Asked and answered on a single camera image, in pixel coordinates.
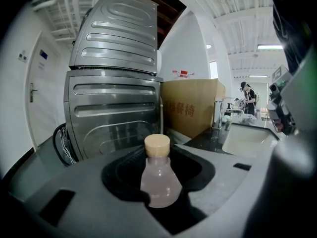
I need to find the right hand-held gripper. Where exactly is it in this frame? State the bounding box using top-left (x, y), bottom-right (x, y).
top-left (242, 46), bottom-right (317, 238)

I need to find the wall switch panel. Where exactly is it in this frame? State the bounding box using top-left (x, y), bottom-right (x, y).
top-left (17, 50), bottom-right (29, 64)

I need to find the large cardboard box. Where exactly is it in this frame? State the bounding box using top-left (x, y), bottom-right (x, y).
top-left (160, 79), bottom-right (226, 139)

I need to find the chrome faucet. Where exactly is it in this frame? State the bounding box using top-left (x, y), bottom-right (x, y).
top-left (212, 97), bottom-right (235, 130)

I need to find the black and white wire bundle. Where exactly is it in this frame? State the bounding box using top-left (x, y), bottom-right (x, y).
top-left (53, 124), bottom-right (78, 167)

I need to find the black marble vanity table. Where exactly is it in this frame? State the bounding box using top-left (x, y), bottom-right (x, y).
top-left (168, 117), bottom-right (282, 156)

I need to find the metal door handle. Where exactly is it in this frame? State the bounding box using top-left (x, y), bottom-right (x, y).
top-left (29, 82), bottom-right (38, 103)

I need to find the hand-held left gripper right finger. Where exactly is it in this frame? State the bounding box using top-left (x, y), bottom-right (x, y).
top-left (170, 144), bottom-right (272, 238)

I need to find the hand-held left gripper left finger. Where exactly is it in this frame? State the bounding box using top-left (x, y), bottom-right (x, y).
top-left (8, 146), bottom-right (179, 238)

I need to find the white door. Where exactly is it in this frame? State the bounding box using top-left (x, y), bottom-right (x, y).
top-left (26, 31), bottom-right (61, 150)

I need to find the grey drain hose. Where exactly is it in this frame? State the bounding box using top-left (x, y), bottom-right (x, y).
top-left (159, 97), bottom-right (165, 135)

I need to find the small pink bottle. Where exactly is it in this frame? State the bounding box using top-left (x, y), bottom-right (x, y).
top-left (140, 134), bottom-right (183, 209)

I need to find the grey tumble dryer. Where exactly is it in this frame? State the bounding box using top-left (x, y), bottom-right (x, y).
top-left (68, 0), bottom-right (159, 75)

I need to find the white sink basin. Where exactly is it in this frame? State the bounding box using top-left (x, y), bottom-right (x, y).
top-left (222, 124), bottom-right (278, 157)

